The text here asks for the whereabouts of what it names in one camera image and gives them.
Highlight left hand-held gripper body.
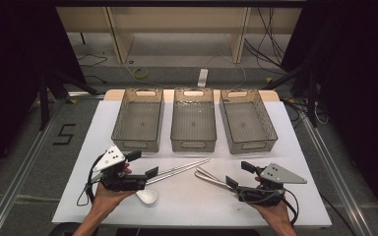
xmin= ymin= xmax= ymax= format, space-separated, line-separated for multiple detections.
xmin=92 ymin=145 xmax=149 ymax=193

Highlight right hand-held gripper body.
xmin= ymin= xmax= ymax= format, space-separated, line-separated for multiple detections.
xmin=234 ymin=162 xmax=308 ymax=208

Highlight white plastic spoon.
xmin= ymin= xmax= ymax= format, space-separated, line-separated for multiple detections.
xmin=135 ymin=189 xmax=158 ymax=205

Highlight metal tongs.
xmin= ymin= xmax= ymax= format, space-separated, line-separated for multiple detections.
xmin=194 ymin=166 xmax=240 ymax=198

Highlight metal chopstick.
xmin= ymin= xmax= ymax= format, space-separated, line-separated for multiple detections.
xmin=157 ymin=157 xmax=212 ymax=175
xmin=146 ymin=159 xmax=213 ymax=186

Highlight grey transparent plastic bin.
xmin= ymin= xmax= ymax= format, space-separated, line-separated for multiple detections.
xmin=219 ymin=88 xmax=279 ymax=155
xmin=170 ymin=88 xmax=218 ymax=153
xmin=110 ymin=88 xmax=165 ymax=153

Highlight person's left hand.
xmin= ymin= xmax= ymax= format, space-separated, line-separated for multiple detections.
xmin=91 ymin=185 xmax=137 ymax=217

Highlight person's right hand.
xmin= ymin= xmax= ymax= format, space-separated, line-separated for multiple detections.
xmin=249 ymin=198 xmax=293 ymax=227

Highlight white table sheet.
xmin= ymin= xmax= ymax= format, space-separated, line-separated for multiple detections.
xmin=51 ymin=99 xmax=333 ymax=229

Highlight black metal stand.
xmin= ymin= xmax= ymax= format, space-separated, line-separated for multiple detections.
xmin=262 ymin=62 xmax=319 ymax=128

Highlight black tripod stand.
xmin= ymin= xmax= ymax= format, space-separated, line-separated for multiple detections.
xmin=37 ymin=68 xmax=102 ymax=132

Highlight white power strip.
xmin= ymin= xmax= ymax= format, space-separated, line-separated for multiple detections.
xmin=197 ymin=68 xmax=209 ymax=89

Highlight beige wooden shelf unit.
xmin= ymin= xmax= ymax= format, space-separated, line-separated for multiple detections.
xmin=56 ymin=7 xmax=303 ymax=65

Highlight right hand-held gripper cable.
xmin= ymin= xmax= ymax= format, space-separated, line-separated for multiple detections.
xmin=280 ymin=188 xmax=300 ymax=227

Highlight aluminium floor rail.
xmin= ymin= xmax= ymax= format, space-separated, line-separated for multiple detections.
xmin=0 ymin=97 xmax=67 ymax=236
xmin=299 ymin=114 xmax=373 ymax=236

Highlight yellow coiled cable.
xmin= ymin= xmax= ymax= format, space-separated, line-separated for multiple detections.
xmin=132 ymin=67 xmax=150 ymax=81

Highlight thin black floor cable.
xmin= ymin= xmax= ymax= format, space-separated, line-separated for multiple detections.
xmin=77 ymin=53 xmax=108 ymax=68

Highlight white floor cable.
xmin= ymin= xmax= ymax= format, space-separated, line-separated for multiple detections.
xmin=206 ymin=53 xmax=248 ymax=90

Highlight bundle of black cables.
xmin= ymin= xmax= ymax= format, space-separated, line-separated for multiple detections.
xmin=244 ymin=7 xmax=286 ymax=72

